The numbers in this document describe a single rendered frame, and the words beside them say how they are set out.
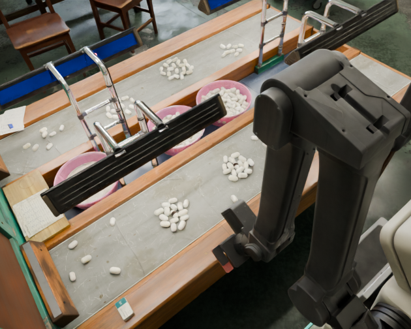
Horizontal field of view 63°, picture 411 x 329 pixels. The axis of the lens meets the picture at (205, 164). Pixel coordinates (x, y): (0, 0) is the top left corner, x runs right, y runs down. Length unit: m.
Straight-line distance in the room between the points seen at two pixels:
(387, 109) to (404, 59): 3.14
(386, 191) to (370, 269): 1.52
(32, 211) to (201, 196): 0.64
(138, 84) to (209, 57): 0.42
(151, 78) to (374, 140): 1.59
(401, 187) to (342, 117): 2.14
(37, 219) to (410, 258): 1.18
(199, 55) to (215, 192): 0.92
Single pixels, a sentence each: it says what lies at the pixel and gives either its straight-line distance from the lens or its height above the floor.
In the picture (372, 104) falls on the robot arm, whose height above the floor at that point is 1.61.
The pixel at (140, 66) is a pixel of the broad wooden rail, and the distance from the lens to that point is 1.90.
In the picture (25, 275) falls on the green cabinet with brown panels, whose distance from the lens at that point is 1.19.
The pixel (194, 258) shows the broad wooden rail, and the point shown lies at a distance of 1.16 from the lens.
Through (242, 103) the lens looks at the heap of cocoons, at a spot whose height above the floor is 0.74.
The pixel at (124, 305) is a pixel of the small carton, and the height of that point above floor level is 0.78.
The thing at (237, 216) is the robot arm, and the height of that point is 1.22.
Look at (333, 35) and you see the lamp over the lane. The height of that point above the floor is 1.10.
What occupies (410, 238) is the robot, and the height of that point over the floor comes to 1.34.
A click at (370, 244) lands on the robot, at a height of 1.04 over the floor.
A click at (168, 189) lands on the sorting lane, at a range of 1.34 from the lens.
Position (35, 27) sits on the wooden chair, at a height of 0.46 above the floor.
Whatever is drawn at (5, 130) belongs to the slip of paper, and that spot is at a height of 0.77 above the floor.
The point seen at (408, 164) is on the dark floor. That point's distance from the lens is 2.60.
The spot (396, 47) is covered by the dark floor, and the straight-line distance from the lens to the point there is 3.62.
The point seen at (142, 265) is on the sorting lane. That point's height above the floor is 0.74.
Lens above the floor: 1.84
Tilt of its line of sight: 52 degrees down
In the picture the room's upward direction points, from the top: 6 degrees counter-clockwise
